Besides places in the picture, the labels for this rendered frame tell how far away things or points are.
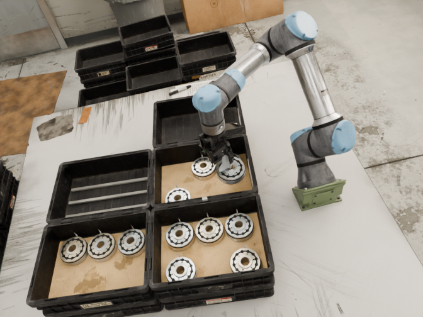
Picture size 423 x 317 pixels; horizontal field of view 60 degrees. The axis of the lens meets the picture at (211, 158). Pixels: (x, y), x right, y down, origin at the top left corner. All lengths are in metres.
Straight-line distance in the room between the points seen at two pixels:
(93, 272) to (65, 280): 0.10
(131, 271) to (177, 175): 0.44
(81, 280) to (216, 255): 0.49
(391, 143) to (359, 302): 1.61
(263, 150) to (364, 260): 0.66
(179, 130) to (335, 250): 0.85
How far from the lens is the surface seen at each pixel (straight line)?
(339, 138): 1.37
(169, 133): 1.74
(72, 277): 1.47
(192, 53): 2.84
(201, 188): 1.49
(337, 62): 3.48
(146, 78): 2.89
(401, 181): 2.64
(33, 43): 4.51
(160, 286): 1.22
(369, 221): 1.58
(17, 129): 3.62
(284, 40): 1.40
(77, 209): 1.62
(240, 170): 1.32
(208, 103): 1.06
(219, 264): 1.32
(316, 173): 1.48
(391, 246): 1.55
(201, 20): 4.02
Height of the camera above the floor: 2.02
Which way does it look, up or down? 49 degrees down
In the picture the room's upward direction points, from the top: 12 degrees counter-clockwise
